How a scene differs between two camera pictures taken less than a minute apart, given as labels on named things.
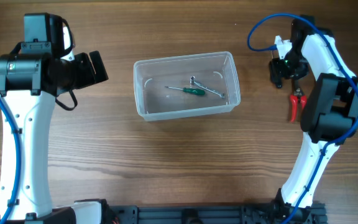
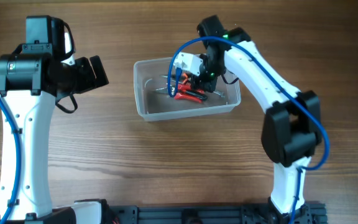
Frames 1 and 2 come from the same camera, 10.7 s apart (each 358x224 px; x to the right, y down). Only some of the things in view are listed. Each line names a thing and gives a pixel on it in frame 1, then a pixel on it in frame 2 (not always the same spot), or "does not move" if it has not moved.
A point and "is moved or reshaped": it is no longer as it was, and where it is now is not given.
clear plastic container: x=185 y=85 does not move
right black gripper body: x=294 y=65 → x=209 y=73
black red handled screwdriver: x=276 y=71 → x=197 y=93
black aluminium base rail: x=206 y=214 does not move
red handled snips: x=297 y=96 is moved or reshaped
